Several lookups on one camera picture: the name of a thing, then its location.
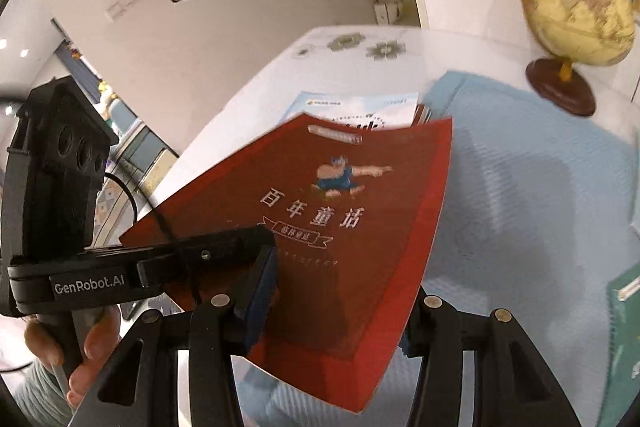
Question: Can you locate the person's left hand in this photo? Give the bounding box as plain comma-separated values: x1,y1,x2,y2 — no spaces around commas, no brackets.
24,306,123,408

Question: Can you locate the blue quilted mat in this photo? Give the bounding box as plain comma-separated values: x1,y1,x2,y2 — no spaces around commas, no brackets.
235,71,640,427

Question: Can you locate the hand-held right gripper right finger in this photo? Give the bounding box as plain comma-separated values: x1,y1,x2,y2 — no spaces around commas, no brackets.
400,287,571,427

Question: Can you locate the light cyan book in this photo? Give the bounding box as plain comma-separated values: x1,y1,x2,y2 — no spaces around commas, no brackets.
285,92,421,132

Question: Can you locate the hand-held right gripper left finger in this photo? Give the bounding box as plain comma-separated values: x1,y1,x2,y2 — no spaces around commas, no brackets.
75,246,278,427

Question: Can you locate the person's left forearm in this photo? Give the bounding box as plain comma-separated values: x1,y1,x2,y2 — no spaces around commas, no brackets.
10,362,71,427

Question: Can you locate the bright green insect book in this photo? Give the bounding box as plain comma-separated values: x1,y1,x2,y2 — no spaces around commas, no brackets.
596,263,640,427

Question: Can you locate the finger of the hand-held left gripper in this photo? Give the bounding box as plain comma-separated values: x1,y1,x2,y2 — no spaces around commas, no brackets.
140,227,273,288

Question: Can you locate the red cartoon boy book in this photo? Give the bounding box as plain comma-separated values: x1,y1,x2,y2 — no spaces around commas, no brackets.
119,114,453,414

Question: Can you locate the white wall socket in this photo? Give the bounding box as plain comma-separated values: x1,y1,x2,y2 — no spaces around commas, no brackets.
374,0,402,24

